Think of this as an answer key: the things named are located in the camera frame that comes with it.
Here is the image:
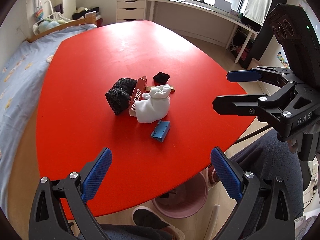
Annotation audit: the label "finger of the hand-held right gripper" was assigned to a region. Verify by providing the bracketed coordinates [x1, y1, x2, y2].
[227, 65, 299, 87]
[212, 83, 299, 131]

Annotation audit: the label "person's grey slipper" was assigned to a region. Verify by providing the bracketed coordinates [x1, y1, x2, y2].
[132, 206, 186, 240]

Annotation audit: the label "white desk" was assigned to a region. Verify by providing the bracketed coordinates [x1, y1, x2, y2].
[146, 0, 258, 64]

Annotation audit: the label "white sock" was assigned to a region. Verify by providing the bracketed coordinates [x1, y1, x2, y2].
[135, 84, 172, 124]

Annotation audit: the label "white box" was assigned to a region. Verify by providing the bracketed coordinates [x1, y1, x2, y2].
[214, 0, 232, 12]

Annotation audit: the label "plush toys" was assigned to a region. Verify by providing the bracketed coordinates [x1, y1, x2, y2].
[33, 11, 74, 34]

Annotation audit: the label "red cardboard box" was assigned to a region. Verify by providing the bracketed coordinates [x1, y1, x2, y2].
[128, 76, 148, 118]

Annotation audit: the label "blue clip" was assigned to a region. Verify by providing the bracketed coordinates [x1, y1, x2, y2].
[150, 120, 171, 143]

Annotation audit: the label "bed with blue blanket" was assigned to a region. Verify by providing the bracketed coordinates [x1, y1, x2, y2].
[0, 24, 98, 207]

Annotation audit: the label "colourful wall sticker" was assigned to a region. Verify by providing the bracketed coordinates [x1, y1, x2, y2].
[277, 52, 290, 68]

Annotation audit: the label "pink waste bin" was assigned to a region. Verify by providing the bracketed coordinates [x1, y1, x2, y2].
[151, 171, 208, 219]

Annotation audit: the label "black patterned sock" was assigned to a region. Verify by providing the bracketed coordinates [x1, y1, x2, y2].
[105, 77, 138, 116]

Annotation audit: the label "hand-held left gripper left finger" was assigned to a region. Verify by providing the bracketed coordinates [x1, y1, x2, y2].
[29, 147, 113, 240]

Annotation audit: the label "wooden bed frame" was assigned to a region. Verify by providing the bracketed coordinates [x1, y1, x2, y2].
[26, 14, 98, 43]

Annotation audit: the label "white table leg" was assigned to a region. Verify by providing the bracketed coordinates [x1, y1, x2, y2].
[206, 204, 221, 240]

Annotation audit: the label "white curtain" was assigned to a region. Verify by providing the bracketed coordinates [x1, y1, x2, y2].
[243, 0, 278, 26]

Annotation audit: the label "black small cloth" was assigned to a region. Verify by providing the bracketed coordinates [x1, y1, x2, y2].
[153, 72, 170, 85]

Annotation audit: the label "black bag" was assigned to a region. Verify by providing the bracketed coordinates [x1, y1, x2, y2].
[72, 9, 100, 21]

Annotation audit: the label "person's right hand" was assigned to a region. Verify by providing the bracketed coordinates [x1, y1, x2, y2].
[286, 137, 299, 154]

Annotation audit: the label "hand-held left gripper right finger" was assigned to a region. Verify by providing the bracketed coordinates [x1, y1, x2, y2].
[210, 147, 296, 240]

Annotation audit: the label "white drawer cabinet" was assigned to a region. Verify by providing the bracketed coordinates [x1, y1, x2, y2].
[116, 0, 147, 24]

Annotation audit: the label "person's leg in grey pants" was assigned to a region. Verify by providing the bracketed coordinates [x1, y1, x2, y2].
[77, 129, 305, 240]

